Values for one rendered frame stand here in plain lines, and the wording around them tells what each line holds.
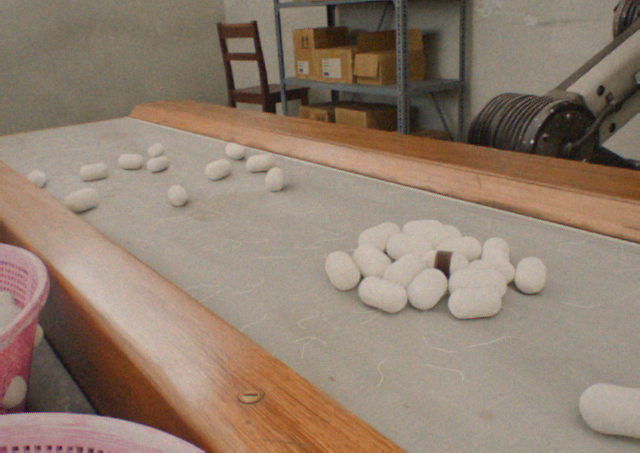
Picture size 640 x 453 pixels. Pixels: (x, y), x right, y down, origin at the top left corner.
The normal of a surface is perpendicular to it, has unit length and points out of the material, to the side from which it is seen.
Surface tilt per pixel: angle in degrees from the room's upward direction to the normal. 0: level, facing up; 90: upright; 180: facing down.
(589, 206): 45
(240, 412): 0
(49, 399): 0
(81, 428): 75
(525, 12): 89
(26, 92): 90
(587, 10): 90
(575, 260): 0
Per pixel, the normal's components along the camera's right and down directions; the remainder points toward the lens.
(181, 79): 0.57, 0.23
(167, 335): -0.07, -0.94
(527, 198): -0.60, -0.49
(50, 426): -0.13, 0.07
